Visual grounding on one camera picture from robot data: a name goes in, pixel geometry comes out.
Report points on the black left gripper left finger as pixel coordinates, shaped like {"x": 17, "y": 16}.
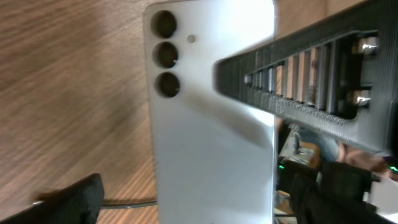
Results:
{"x": 79, "y": 203}

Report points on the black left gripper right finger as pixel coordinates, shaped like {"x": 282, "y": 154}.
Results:
{"x": 337, "y": 77}

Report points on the Galaxy S25 smartphone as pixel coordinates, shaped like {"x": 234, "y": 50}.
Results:
{"x": 214, "y": 156}

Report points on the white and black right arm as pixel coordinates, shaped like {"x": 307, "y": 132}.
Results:
{"x": 333, "y": 192}

